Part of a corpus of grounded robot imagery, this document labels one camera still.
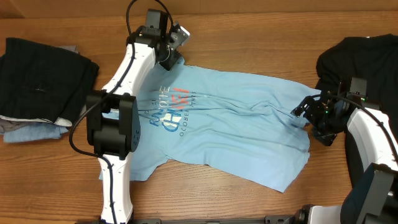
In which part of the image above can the folded black garment on stack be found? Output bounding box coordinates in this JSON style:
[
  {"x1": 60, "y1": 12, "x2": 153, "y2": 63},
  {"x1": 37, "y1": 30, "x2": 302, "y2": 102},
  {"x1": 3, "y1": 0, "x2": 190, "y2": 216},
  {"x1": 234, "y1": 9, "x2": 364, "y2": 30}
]
[{"x1": 1, "y1": 37, "x2": 99, "y2": 127}]

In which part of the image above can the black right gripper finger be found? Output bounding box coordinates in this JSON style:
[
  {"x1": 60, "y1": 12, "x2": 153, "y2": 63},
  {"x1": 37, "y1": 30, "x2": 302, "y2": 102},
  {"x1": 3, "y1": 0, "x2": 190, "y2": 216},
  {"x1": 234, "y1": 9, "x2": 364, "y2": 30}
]
[
  {"x1": 312, "y1": 127, "x2": 337, "y2": 146},
  {"x1": 290, "y1": 101, "x2": 311, "y2": 117}
]

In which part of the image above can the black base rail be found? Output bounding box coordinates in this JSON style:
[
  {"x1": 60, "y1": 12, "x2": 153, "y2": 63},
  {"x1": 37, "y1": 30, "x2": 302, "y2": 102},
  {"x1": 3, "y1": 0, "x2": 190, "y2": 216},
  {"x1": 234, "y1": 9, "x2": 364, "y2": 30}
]
[{"x1": 74, "y1": 214, "x2": 299, "y2": 224}]

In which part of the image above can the folded blue garment under stack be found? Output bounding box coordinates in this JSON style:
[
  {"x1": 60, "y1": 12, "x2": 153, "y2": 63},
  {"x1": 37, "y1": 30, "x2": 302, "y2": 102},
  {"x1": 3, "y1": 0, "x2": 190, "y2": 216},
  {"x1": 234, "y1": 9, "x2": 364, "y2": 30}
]
[{"x1": 3, "y1": 123, "x2": 68, "y2": 143}]

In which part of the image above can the light blue printed t-shirt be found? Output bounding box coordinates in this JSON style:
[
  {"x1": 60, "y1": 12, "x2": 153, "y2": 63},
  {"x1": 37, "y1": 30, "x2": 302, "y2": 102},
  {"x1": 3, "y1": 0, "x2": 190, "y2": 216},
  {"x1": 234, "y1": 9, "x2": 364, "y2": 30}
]
[{"x1": 129, "y1": 61, "x2": 318, "y2": 192}]

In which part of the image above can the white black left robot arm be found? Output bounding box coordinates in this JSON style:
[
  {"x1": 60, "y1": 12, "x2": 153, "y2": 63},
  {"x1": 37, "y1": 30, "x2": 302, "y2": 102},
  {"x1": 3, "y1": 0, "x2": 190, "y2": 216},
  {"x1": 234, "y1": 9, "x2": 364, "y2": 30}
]
[{"x1": 86, "y1": 9, "x2": 190, "y2": 223}]

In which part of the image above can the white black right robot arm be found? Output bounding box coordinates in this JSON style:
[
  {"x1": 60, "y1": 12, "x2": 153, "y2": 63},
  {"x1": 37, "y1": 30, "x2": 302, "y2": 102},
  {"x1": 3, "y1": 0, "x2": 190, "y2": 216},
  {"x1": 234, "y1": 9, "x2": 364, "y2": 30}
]
[{"x1": 285, "y1": 78, "x2": 397, "y2": 223}]

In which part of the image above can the black unfolded shirt pile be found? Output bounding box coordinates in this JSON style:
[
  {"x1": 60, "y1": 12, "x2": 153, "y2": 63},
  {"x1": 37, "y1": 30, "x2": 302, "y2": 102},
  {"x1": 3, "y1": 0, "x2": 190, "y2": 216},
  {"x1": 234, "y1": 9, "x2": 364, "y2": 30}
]
[{"x1": 315, "y1": 34, "x2": 398, "y2": 187}]

